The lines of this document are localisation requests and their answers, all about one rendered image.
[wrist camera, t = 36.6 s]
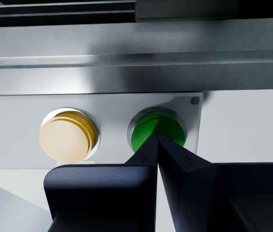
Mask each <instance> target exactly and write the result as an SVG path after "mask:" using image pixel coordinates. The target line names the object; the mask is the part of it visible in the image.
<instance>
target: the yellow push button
mask: <svg viewBox="0 0 273 232"><path fill-rule="evenodd" d="M39 141H40V144H41V146H42V148H43V150H44V151H45V153H46V154H47V155H48V156H50V157H51V158H52V159H54V160H56V161H58V162H61V163H66V164H73V163H78V162H80V161H82V160H84V159H85V158H86V157H87V156H88V155H89V153H90V151H91V149H92V148H93V145H94V141H95V137H94V133H93V130H92V128H91V126H90V125H89V124H88V123H87V122H86V121H85V120H84V119H82V118H81V117H79V116H77V115H74V114H66V113H65V114H59V115H56V116H54V117H53V118H51V119H49V120H48V121H47V122H45V123H44V124H43V126H42V127H41V129H40V133H39Z"/></svg>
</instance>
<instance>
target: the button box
mask: <svg viewBox="0 0 273 232"><path fill-rule="evenodd" d="M202 102H203V92H202V91H176V92H129V93H58V94H11V95H0V169H53V168H55V167H57V166H60V165H65V164H66V163H61V162H58V161H56V160H54V159H52V158H51V157H50V156H48V155H47V154H46V153H45V151H44V150H43V148H42V146H41V144H40V141H39V133H40V129H41V127H42V126H43V124H44V123H45V122H47V121H48V120H49V119H51V118H53V117H54V116H56V115H59V114H65V113H66V114H74V115H77V116H79V117H81V118H82V119H84V120H85V121H86V122H87V123H88V124H89V125H90V126H91V128H92V130H93V133H94V137H95V141H94V145H93V148H92V149H91V151H90V153H89V155H88V156H87V157H86V158H85V159H84V160H82V161H80V162H78V163H75V164H115V163H125V162H126V161H128V160H129V159H130V158H131V157H132V156H133V155H134V154H135V152H134V150H133V148H132V145H131V134H132V130H133V127H134V125H135V123H136V122H137V121H138V120H139V119H140V118H141V117H142V116H144V115H146V114H149V113H153V112H163V113H167V114H169V115H171V116H173V117H174V118H175V119H176V120H177V121H178V122H179V124H180V126H181V127H182V129H183V131H184V135H185V142H184V146H183V147H184V148H185V149H187V150H189V151H191V152H192V153H194V154H197V146H198V138H199V129H200V121H201V113H202Z"/></svg>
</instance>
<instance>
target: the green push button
mask: <svg viewBox="0 0 273 232"><path fill-rule="evenodd" d="M151 134H156V135H157V134H162V135H164V136H166V137H167V138H169V139H171V140H172V141H174V142H176V143H177V144H179V145H181V146H182V147H183V146H184V142H185V135H184V131H183V129H182V127H181V126H180V124H179V122H178V121H177V120H176V119H175V118H174V117H173V116H171V115H169V114H167V113H163V112H153V113H149V114H146V115H144V116H142V117H141V118H140V119H139V120H138V121H137V122H136V123H135V125H134V127H133V130H132V134H131V145H132V148H133V150H134V152H136V151H137V150H138V149H139V148H140V146H141V145H142V144H143V143H144V142H145V140H146V139H147V138H148V137H149V136H150V135H151Z"/></svg>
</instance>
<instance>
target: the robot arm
mask: <svg viewBox="0 0 273 232"><path fill-rule="evenodd" d="M158 165H159V170H160V174H161V178H162V181H163V185H164V189H165V192H166V197H167V201H168V204H169V208H170V212H171V215H172V220H173V223H174V227H175V231H176V232H273V162H214V163H211V162H209V161H207V160H205V159H203V158H201V157H199V156H198V155H196V154H194V153H192V152H191V151H189V150H187V149H185V148H184V147H182V146H181V145H179V144H177V143H176V142H174V141H172V140H171V139H169V138H167V137H166V136H164V135H162V134H157V135H156V134H151V135H150V136H149V137H148V138H147V139H146V140H145V142H144V143H143V144H142V145H141V146H140V148H139V149H138V150H137V151H136V152H135V154H134V155H133V156H132V157H131V158H130V159H129V160H128V161H126V162H125V163H115V164H65V165H60V166H57V167H55V168H53V169H52V170H50V171H49V172H48V173H47V174H46V176H45V178H44V181H43V187H44V191H45V194H46V198H47V202H48V206H49V209H50V213H51V217H52V220H53V222H52V224H51V226H50V228H49V230H48V232H155V227H156V202H157V177H158Z"/></svg>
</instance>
